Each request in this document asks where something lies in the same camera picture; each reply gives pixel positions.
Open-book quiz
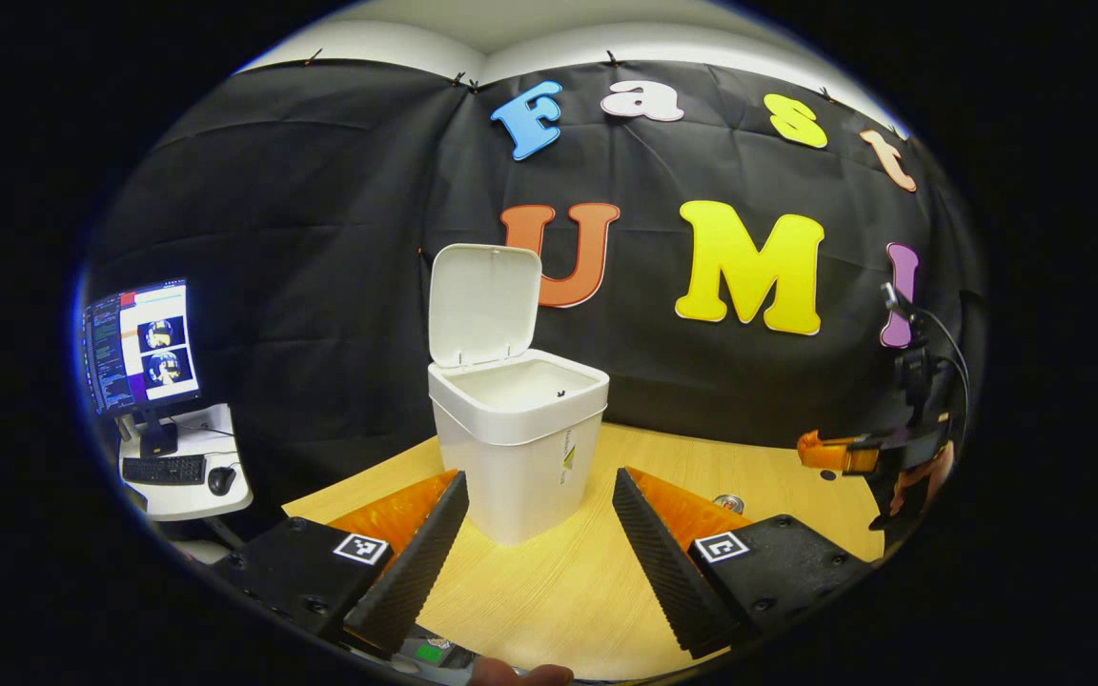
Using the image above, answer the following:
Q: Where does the computer monitor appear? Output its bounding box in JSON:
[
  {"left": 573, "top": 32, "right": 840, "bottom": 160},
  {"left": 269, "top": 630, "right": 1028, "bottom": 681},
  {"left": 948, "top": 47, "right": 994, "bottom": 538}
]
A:
[{"left": 82, "top": 278, "right": 202, "bottom": 458}]

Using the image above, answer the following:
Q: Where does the black backdrop cloth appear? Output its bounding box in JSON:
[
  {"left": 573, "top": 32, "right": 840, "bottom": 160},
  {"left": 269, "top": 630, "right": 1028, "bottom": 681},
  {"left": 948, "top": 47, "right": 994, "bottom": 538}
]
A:
[{"left": 82, "top": 59, "right": 988, "bottom": 535}]

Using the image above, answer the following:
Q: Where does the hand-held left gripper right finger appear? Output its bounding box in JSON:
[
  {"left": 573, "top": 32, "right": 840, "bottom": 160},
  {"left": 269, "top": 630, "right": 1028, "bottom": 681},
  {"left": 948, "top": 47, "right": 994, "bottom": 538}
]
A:
[{"left": 612, "top": 466, "right": 876, "bottom": 660}]

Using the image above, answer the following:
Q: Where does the white garbage bin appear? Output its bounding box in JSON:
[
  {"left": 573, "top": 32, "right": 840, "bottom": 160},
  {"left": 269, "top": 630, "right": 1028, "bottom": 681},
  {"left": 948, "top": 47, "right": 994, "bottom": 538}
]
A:
[{"left": 427, "top": 243, "right": 610, "bottom": 546}]

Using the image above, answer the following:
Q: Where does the white side table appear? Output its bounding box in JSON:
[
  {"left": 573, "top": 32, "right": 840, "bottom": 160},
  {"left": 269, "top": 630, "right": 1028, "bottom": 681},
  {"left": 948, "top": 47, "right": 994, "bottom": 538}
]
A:
[{"left": 118, "top": 403, "right": 254, "bottom": 523}]

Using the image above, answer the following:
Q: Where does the black keyboard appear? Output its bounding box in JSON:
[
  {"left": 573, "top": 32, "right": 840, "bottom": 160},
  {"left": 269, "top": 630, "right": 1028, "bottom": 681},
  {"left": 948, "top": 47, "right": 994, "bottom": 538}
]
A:
[{"left": 122, "top": 454, "right": 208, "bottom": 485}]

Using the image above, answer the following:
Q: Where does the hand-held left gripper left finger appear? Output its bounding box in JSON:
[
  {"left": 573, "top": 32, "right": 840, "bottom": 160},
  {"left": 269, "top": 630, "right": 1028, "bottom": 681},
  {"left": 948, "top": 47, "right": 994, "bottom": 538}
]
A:
[{"left": 211, "top": 469, "right": 471, "bottom": 660}]

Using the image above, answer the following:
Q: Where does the wooden desktop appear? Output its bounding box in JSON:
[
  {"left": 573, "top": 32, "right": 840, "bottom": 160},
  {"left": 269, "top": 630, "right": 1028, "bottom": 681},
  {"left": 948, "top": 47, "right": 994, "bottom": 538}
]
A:
[{"left": 280, "top": 422, "right": 888, "bottom": 682}]

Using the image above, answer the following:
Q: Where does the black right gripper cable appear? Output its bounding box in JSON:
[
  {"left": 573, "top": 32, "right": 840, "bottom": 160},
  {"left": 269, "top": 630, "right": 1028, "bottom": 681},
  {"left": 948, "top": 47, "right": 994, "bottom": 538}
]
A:
[{"left": 911, "top": 303, "right": 972, "bottom": 430}]

